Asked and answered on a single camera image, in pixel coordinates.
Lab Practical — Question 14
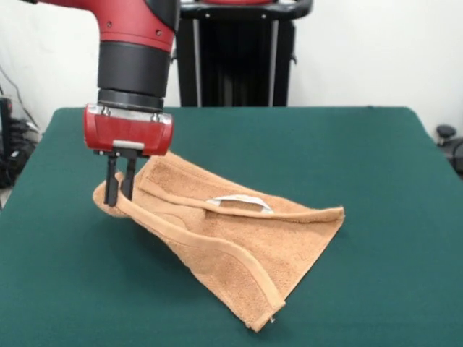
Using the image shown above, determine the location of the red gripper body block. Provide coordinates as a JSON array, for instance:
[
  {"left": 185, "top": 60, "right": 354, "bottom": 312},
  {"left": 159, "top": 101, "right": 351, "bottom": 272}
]
[{"left": 82, "top": 104, "right": 175, "bottom": 158}]

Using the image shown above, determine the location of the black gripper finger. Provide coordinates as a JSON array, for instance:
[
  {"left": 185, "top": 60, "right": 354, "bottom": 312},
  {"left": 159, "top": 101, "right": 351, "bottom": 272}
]
[
  {"left": 121, "top": 155, "right": 138, "bottom": 202},
  {"left": 103, "top": 155, "right": 120, "bottom": 208}
]

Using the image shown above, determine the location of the tan terry towel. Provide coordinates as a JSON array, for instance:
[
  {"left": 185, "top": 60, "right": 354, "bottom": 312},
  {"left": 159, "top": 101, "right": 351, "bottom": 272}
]
[{"left": 92, "top": 151, "right": 347, "bottom": 322}]

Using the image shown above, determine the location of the black electronics box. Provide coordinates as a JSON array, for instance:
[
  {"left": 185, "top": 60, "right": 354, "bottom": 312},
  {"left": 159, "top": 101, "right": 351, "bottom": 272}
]
[{"left": 0, "top": 95, "right": 14, "bottom": 160}]

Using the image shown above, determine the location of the dark green table cloth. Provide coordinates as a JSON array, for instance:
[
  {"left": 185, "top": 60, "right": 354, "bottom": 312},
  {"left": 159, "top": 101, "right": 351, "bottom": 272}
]
[{"left": 0, "top": 106, "right": 463, "bottom": 347}]

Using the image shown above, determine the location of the black cable clutter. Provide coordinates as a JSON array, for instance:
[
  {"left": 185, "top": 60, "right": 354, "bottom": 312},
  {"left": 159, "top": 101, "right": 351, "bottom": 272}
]
[{"left": 0, "top": 118, "right": 41, "bottom": 189}]

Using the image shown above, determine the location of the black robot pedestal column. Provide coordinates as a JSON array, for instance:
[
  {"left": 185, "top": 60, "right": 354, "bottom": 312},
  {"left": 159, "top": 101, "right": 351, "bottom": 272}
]
[{"left": 171, "top": 0, "right": 314, "bottom": 108}]

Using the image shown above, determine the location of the grey pedestal leg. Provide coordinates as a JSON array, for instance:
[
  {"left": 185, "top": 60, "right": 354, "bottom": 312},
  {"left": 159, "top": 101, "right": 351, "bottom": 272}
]
[{"left": 436, "top": 124, "right": 463, "bottom": 163}]

